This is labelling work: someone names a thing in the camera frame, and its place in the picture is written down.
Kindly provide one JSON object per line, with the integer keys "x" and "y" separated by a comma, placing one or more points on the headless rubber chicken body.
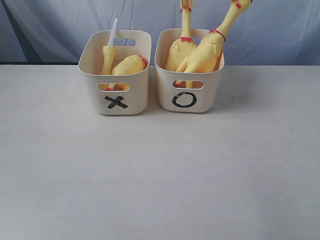
{"x": 132, "y": 64}

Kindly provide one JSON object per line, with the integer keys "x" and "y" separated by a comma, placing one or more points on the cream bin marked O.
{"x": 184, "y": 92}

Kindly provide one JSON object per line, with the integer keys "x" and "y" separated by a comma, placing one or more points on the detached chicken head with tube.
{"x": 109, "y": 51}

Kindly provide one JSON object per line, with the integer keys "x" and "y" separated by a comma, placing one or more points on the rubber chicken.
{"x": 204, "y": 57}
{"x": 183, "y": 45}

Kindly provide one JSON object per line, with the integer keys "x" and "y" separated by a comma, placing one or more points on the cream bin marked X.
{"x": 116, "y": 94}

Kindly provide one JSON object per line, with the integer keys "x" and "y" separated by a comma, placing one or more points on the blue grey backdrop curtain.
{"x": 270, "y": 32}

